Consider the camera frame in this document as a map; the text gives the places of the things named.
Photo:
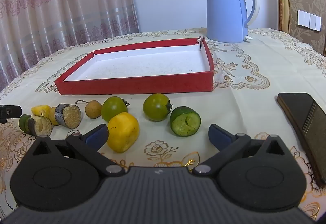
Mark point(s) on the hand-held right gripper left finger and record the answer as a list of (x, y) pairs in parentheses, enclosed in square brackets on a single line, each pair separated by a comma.
[(96, 135)]

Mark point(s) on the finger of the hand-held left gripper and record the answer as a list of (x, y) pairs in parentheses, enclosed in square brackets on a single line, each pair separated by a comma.
[(14, 111)]

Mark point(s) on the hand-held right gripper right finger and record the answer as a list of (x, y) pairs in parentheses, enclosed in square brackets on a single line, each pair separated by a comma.
[(219, 137)]

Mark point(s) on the cucumber piece with end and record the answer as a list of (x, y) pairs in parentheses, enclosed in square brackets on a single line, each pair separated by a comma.
[(23, 123)]

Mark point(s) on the brown longan with long stem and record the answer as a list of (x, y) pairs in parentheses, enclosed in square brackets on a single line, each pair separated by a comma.
[(93, 109)]

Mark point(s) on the ridged yellow fruit piece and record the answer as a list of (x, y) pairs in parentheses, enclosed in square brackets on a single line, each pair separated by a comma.
[(40, 109)]

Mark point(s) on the round yellow fruit piece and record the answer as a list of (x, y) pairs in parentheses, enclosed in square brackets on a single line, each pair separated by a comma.
[(123, 132)]

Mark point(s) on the small dark eggplant piece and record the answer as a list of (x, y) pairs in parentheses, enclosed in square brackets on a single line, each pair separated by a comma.
[(40, 126)]

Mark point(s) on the green lime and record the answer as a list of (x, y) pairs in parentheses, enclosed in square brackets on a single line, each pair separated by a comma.
[(155, 106), (113, 108)]

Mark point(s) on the large dark eggplant piece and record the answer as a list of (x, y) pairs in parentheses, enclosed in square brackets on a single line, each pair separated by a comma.
[(70, 117)]

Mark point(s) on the green pepper piece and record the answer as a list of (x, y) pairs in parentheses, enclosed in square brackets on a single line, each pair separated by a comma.
[(184, 122)]

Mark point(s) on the stemless brown longan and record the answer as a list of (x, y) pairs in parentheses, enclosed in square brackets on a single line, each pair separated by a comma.
[(52, 117)]

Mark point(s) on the red shallow cardboard tray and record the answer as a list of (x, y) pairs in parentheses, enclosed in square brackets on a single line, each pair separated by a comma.
[(140, 63)]

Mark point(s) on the embroidered cream tablecloth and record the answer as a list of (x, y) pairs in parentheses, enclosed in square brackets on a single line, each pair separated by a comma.
[(254, 101)]

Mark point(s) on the black smartphone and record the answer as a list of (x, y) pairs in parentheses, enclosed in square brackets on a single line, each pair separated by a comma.
[(305, 122)]

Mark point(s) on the patterned beige curtain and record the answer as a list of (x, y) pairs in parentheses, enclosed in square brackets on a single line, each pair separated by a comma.
[(63, 10)]

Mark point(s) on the light blue electric kettle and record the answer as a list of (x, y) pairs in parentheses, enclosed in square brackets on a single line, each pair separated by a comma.
[(224, 10)]

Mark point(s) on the white wall switch panel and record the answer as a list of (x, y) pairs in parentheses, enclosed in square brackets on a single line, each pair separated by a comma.
[(309, 20)]

